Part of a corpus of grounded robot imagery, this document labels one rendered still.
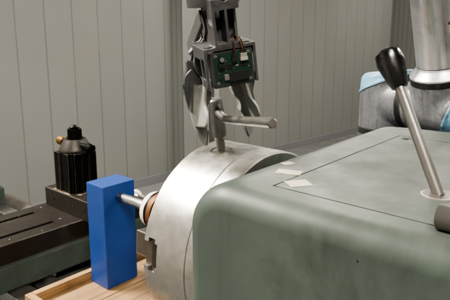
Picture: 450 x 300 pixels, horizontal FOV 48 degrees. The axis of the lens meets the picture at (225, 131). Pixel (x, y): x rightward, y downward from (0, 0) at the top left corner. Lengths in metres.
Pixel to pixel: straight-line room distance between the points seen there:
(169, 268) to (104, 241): 0.36
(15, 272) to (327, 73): 5.59
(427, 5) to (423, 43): 0.07
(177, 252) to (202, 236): 0.15
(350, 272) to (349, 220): 0.05
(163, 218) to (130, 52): 3.73
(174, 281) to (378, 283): 0.36
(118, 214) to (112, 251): 0.08
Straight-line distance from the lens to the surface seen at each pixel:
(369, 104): 1.18
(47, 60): 4.09
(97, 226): 1.10
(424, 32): 1.06
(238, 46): 0.66
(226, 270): 0.58
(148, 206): 0.96
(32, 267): 1.24
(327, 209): 0.50
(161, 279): 0.78
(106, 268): 1.12
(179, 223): 0.74
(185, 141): 4.67
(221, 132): 0.78
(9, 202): 1.83
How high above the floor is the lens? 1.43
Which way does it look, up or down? 12 degrees down
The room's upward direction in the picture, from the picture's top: straight up
